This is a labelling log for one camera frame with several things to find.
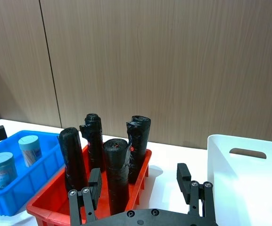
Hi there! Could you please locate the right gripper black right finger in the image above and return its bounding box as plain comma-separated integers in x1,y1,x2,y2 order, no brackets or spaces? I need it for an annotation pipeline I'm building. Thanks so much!
176,163,215,221

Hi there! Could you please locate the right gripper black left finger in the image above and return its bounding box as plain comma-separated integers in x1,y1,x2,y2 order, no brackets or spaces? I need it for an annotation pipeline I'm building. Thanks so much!
67,168,103,226

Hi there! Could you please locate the black trash bag roll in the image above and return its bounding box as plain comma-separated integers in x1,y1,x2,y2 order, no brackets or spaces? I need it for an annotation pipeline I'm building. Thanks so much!
125,115,152,185
102,138,132,216
79,113,107,174
58,127,89,193

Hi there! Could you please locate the clear canister with blue lid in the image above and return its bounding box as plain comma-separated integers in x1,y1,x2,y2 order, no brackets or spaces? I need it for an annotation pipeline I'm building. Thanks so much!
0,152,18,190
18,135,42,168

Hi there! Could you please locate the red plastic bin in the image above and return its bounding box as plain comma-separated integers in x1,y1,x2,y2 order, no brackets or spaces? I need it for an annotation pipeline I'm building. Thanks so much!
26,143,152,226

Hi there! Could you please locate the blue plastic bin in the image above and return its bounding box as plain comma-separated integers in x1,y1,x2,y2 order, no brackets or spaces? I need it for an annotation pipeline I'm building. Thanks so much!
0,130,66,217

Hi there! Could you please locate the white plastic bin with handle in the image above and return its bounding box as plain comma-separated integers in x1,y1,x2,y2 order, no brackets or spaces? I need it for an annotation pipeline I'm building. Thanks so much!
207,134,272,226

